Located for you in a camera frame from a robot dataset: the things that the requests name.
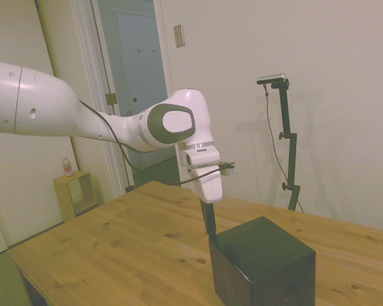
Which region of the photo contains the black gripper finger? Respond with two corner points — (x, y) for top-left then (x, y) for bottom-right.
(206, 202), (218, 240)
(199, 198), (209, 236)

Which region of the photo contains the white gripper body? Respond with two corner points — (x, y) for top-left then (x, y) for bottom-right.
(188, 164), (225, 204)

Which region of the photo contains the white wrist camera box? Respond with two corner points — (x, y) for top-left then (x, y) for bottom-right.
(178, 146), (236, 177)

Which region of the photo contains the white closet door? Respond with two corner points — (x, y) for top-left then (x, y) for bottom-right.
(0, 0), (80, 249)

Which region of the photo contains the pale blue hallway door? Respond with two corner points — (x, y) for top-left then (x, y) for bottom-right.
(114, 10), (177, 170)

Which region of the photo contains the small wooden cube shelf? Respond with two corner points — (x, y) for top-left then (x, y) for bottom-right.
(52, 170), (100, 222)

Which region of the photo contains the beige wall switch plate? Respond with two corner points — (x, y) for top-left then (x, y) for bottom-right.
(173, 24), (186, 49)

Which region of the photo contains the clear plastic bottle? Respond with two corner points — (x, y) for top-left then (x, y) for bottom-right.
(61, 156), (74, 177)

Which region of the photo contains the black drawer cabinet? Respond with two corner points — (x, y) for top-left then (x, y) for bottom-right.
(207, 215), (317, 306)

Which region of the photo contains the black camera stand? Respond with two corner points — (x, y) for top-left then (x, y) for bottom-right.
(271, 79), (301, 212)

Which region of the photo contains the silver camera on stand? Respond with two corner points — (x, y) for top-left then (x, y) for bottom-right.
(256, 73), (288, 85)

